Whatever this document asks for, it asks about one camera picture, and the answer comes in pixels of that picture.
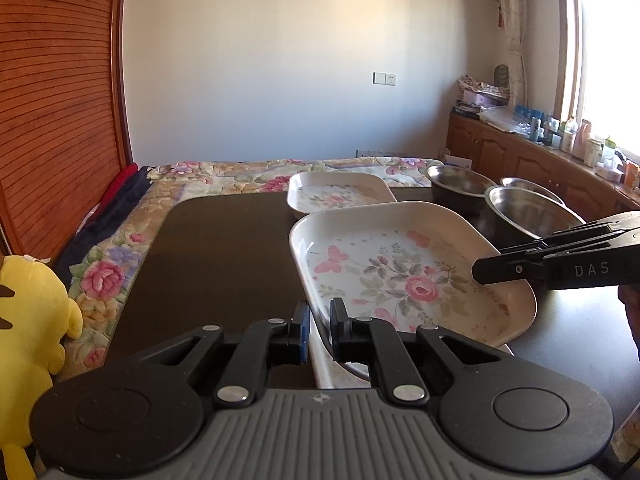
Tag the purple box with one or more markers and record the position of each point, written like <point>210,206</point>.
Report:
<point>482,99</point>

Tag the steel bowl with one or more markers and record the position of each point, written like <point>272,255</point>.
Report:
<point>530,215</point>
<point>532,187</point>
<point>457,185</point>

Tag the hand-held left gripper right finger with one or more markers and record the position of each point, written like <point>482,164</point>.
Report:
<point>339,332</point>

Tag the window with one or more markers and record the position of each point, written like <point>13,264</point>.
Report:
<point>612,70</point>

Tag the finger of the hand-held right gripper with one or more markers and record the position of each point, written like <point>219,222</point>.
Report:
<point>500,270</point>
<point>560,239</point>

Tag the red cloth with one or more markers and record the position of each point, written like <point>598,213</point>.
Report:
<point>117,187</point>

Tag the person's right hand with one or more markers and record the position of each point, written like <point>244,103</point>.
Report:
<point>632,310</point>

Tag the orange cup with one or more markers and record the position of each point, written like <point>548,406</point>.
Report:
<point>632,175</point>

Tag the patterned curtain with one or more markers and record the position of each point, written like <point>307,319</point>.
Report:
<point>514,35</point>

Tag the white jar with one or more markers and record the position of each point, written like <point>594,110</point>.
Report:
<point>593,152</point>

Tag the clear bottle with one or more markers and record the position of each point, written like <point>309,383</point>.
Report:
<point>571,124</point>

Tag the slatted wooden wardrobe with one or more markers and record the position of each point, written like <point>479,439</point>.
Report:
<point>60,110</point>

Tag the clear plastic bag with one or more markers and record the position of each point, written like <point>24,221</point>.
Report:
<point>507,120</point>

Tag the white floral plate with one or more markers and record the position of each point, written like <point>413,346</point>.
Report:
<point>335,195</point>
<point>400,270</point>

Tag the white wall switch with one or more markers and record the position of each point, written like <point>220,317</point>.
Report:
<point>384,78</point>

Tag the red tassel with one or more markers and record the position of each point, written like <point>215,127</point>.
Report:
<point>499,16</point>

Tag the row of blue packets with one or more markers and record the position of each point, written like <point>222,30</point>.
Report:
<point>529,111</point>

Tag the stack of books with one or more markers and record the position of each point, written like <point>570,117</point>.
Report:
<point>465,111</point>

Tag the wooden cabinet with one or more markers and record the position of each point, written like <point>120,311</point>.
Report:
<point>515,160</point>

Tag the yellow plush toy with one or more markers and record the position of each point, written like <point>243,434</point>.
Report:
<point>30,320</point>

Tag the wall socket strip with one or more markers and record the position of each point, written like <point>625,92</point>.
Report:
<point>377,152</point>

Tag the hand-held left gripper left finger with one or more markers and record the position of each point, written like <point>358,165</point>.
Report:
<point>301,332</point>

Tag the stack of newspapers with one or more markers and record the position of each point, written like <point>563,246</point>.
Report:
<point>480,85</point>

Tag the floral bedspread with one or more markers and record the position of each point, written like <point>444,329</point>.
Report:
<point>130,240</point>

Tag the dark blue cloth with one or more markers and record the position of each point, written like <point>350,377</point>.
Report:
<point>100,225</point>

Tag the tissue box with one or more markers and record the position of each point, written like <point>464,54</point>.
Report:
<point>607,172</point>

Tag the green-lid bottle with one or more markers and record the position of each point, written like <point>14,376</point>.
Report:
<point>610,147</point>

